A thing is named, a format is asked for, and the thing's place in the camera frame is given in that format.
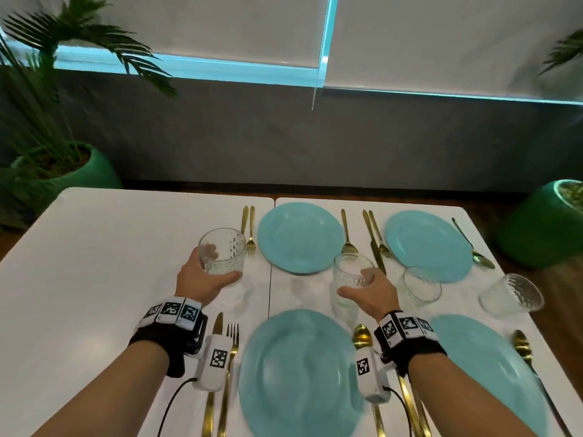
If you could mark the person's left hand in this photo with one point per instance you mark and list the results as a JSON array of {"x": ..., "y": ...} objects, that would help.
[{"x": 200, "y": 284}]

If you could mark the person's right hand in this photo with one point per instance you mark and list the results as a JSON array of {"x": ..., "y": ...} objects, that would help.
[{"x": 380, "y": 298}]

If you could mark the gold fork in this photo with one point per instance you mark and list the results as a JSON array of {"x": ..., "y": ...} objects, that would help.
[
  {"x": 232, "y": 336},
  {"x": 251, "y": 247},
  {"x": 385, "y": 251},
  {"x": 421, "y": 414}
]

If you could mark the gold knife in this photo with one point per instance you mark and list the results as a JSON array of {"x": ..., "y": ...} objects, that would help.
[
  {"x": 407, "y": 405},
  {"x": 373, "y": 241},
  {"x": 209, "y": 414},
  {"x": 245, "y": 220}
]

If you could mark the light blue plate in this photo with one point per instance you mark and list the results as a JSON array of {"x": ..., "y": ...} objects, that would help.
[
  {"x": 492, "y": 359},
  {"x": 428, "y": 245},
  {"x": 300, "y": 236},
  {"x": 296, "y": 373}
]

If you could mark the black right marker wristband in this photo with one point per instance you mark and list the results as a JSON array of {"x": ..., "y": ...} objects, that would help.
[{"x": 419, "y": 350}]

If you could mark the black marker wristband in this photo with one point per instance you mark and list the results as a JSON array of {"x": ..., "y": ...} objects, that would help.
[
  {"x": 159, "y": 341},
  {"x": 419, "y": 350}
]

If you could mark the black left marker wristband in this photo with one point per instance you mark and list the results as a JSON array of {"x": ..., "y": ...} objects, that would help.
[{"x": 159, "y": 341}]

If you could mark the green plant pot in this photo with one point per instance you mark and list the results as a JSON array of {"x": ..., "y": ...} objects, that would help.
[{"x": 100, "y": 172}]

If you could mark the cyan lit window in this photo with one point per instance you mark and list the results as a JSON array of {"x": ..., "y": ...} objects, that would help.
[{"x": 227, "y": 70}]

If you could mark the white roller blind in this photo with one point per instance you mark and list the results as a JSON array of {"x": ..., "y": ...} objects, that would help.
[
  {"x": 227, "y": 22},
  {"x": 432, "y": 36}
]

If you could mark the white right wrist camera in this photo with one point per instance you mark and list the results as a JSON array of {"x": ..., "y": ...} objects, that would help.
[{"x": 371, "y": 377}]

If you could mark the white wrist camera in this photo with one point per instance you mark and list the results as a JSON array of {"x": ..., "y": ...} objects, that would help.
[
  {"x": 214, "y": 364},
  {"x": 371, "y": 377}
]

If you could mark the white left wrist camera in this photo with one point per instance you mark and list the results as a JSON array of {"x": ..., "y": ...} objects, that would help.
[{"x": 214, "y": 364}]

